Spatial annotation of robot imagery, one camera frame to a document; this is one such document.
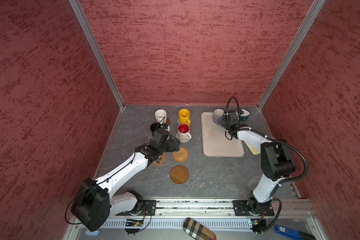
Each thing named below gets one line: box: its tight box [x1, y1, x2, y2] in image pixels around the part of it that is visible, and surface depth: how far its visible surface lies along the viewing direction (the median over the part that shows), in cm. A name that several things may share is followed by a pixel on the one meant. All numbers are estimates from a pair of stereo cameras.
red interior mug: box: [177, 123, 192, 140], surface depth 99 cm
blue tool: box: [274, 224, 317, 240], surface depth 67 cm
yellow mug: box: [178, 108, 191, 126], surface depth 105 cm
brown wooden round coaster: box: [170, 165, 189, 184], surface depth 87 cm
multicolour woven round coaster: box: [176, 133, 191, 143], surface depth 102 cm
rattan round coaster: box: [172, 146, 189, 163], surface depth 94 cm
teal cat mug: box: [240, 108, 251, 122], surface depth 112 cm
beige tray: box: [201, 112, 245, 158], surface depth 99 cm
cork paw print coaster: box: [150, 152, 167, 167], surface depth 92 cm
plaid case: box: [183, 217, 217, 240], surface depth 67 cm
